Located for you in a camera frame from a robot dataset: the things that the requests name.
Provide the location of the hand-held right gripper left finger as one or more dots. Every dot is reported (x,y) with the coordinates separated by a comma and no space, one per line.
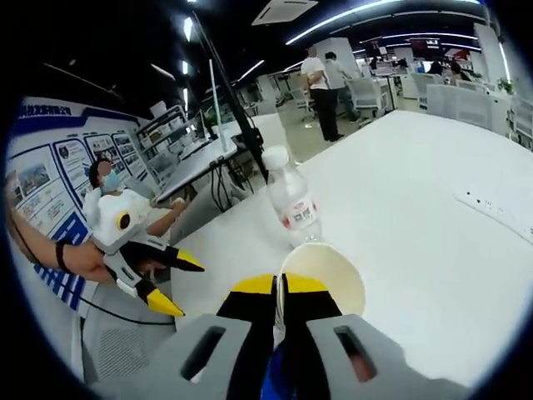
(208,354)

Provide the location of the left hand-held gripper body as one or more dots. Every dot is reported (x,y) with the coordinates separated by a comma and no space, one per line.
(108,221)

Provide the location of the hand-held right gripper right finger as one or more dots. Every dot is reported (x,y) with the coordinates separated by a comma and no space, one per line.
(325,358)

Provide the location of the floral print paper cup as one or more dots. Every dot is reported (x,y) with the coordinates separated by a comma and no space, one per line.
(325,271)

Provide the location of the clear plastic water bottle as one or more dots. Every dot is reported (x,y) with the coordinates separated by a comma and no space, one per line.
(291,196)

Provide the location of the person's left hand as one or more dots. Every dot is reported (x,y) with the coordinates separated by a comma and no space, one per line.
(87,262)

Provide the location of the white mesh office chair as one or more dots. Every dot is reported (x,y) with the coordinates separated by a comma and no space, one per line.
(121,350)

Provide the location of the white office desk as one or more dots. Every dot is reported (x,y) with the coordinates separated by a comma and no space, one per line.
(195,166)

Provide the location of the white shelving rack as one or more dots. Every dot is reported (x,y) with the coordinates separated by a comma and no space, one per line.
(162,133)

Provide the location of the white table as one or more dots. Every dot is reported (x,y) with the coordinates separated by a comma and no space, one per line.
(416,250)

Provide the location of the black tripod stand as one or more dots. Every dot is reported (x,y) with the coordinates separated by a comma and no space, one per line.
(245,125)

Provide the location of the computer monitor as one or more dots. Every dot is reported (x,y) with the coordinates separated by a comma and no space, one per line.
(217,108)

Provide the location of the white table outlet strip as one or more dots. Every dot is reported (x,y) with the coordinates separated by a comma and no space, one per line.
(491,210)

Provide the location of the ceiling air vent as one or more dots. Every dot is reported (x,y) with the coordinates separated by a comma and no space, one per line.
(283,10)

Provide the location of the green potted plant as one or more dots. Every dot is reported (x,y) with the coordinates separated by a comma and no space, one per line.
(506,85)

